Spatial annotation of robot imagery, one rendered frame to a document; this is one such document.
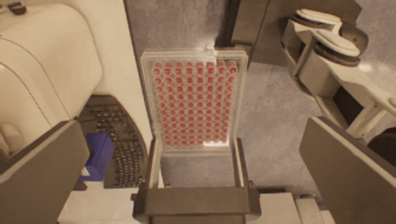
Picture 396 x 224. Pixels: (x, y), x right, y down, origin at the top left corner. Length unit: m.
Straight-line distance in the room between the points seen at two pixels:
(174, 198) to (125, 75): 0.40
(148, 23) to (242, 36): 0.54
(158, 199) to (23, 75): 0.24
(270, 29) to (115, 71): 0.82
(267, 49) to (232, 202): 1.04
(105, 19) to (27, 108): 0.25
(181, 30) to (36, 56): 0.99
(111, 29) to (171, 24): 0.79
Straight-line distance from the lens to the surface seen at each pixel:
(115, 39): 0.51
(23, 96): 0.35
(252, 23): 1.09
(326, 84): 0.68
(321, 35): 0.76
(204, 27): 1.26
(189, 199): 0.19
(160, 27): 1.27
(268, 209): 2.48
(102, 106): 0.61
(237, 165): 0.22
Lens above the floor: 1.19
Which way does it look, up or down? 49 degrees down
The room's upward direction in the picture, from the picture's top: 179 degrees clockwise
